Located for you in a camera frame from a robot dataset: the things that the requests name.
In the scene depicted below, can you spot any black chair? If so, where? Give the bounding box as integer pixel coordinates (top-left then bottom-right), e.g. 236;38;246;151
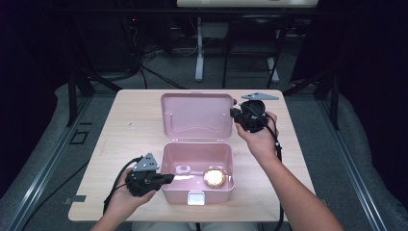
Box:
221;13;290;90

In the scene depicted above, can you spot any aluminium floor rail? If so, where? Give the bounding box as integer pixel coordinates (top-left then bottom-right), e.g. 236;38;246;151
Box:
317;99;389;231
6;95;94;231

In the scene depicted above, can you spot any round orange snack packet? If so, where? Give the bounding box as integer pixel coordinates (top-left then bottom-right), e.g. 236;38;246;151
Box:
203;166;227;190

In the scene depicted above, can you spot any right hand-held gripper cable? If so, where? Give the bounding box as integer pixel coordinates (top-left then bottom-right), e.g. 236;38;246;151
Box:
253;105;287;231

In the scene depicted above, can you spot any grey tape strip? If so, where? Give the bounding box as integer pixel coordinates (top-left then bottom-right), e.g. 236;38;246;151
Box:
63;194;88;205

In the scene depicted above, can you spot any white desk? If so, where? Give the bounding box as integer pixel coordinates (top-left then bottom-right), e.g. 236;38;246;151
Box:
176;0;319;84

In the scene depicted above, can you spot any person's left hand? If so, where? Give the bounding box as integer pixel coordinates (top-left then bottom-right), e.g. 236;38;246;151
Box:
107;169;158;219

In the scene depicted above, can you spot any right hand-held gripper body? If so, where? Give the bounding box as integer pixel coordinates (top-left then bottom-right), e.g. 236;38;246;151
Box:
234;91;280;133

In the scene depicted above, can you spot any pink storage box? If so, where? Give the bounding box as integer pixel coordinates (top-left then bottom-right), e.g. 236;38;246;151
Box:
160;91;236;206

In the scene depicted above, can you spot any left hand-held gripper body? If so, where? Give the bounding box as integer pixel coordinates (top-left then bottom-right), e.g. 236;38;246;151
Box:
124;152;162;197

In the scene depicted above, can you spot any bundle of black floor cables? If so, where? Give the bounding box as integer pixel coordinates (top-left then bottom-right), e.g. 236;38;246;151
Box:
121;15;187;90

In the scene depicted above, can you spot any hand-held gripper cable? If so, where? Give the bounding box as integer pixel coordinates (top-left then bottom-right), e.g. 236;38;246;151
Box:
253;105;287;231
102;156;143;216

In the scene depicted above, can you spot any black metal stand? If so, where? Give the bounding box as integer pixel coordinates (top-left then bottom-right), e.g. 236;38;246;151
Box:
65;68;123;128
282;68;341;131

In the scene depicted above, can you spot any black floor cable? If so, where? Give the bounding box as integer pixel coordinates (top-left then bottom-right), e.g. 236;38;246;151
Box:
20;160;90;231

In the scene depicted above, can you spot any left hand-held gripper cable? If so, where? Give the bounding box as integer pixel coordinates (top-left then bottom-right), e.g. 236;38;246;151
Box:
102;156;143;216

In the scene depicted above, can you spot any person's right hand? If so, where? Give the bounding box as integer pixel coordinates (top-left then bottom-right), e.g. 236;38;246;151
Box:
235;112;282;165

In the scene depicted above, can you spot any dark equipment with red light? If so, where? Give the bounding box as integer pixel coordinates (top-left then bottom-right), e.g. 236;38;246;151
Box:
76;13;138;73

